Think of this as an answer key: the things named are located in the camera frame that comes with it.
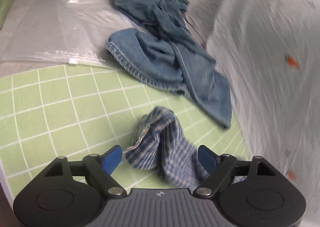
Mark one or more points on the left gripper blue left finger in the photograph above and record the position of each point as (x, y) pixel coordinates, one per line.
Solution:
(99, 169)

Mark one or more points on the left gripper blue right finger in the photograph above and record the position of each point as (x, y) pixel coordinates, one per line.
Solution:
(219, 168)

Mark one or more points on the blue plaid shirt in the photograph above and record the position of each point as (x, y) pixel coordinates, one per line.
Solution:
(159, 144)

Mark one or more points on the clear plastic zipper bag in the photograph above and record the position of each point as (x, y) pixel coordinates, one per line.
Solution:
(62, 31)

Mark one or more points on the green grid cutting mat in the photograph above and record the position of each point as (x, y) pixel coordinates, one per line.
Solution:
(78, 110)

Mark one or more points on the blue denim jeans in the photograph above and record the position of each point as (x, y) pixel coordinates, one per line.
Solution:
(161, 52)

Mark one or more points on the grey carrot print sheet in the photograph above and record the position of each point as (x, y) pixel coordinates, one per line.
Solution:
(269, 51)

